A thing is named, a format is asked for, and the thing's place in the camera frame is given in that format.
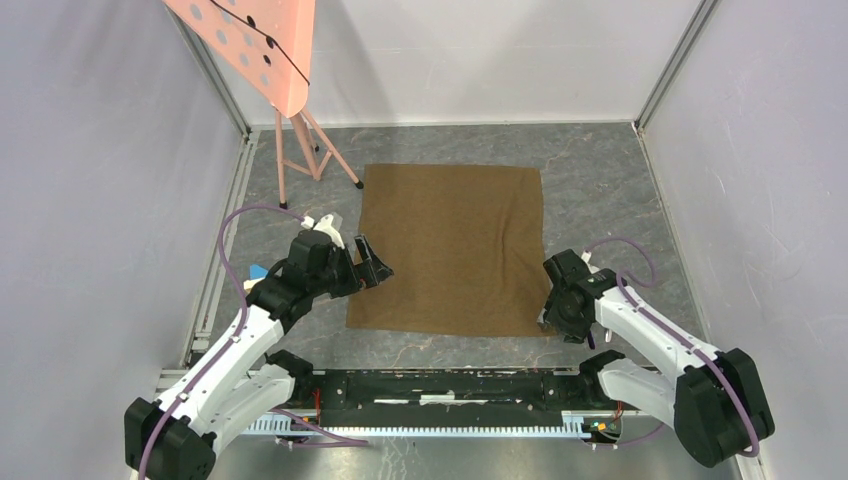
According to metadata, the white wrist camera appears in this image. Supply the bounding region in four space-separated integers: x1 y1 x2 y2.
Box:
300 212 346 249
580 251 600 274

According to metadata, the blue white wooden block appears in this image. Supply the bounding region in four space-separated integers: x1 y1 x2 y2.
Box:
243 264 268 293

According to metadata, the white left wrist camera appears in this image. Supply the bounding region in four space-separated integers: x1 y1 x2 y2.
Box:
300 212 346 249

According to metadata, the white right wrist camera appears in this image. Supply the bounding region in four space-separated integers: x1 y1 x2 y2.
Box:
580 251 600 274

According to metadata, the brown cloth napkin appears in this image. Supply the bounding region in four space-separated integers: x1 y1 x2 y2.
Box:
346 164 550 337

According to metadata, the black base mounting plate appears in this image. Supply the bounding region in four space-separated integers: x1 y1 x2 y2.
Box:
282 368 630 428

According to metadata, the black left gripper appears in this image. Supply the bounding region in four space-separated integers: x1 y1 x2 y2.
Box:
309 234 393 299

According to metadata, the aluminium frame rail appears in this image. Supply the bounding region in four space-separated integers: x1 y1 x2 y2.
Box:
170 12 254 369

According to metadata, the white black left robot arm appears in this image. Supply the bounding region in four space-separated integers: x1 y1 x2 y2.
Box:
124 227 394 479

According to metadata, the pink music stand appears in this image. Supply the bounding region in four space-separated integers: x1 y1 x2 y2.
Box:
165 0 364 207

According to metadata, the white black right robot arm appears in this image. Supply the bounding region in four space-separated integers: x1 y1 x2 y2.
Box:
541 249 776 467

